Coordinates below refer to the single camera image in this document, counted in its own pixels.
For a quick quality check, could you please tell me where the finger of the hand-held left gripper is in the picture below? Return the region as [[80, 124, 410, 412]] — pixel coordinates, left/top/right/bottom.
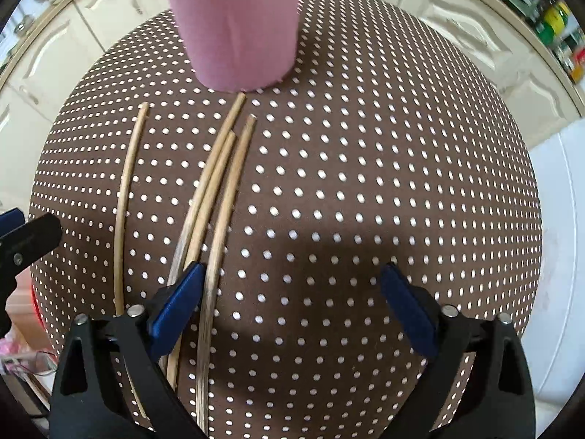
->
[[0, 213, 63, 285], [0, 207, 25, 239]]

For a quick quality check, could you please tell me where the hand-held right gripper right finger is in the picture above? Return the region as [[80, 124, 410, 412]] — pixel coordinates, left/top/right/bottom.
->
[[381, 262, 535, 439]]

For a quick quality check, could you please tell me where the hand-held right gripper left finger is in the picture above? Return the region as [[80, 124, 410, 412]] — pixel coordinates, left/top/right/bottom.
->
[[49, 260, 206, 439]]

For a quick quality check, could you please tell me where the wooden chopstick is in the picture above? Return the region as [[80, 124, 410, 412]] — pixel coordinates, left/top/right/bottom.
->
[[196, 115, 257, 437], [113, 102, 151, 420], [165, 93, 248, 391], [170, 131, 237, 389]]

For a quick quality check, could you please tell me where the pink paper cup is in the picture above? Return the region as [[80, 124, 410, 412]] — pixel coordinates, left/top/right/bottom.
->
[[160, 0, 303, 93]]

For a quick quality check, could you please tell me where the brown polka dot tablecloth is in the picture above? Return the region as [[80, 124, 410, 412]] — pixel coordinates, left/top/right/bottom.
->
[[27, 0, 546, 439]]

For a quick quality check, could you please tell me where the green bottle with yellow label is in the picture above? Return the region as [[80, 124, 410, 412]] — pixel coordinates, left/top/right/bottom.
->
[[536, 1, 573, 47]]

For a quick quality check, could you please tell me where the thin cable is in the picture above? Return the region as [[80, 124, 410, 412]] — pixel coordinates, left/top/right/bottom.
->
[[0, 350, 61, 378]]

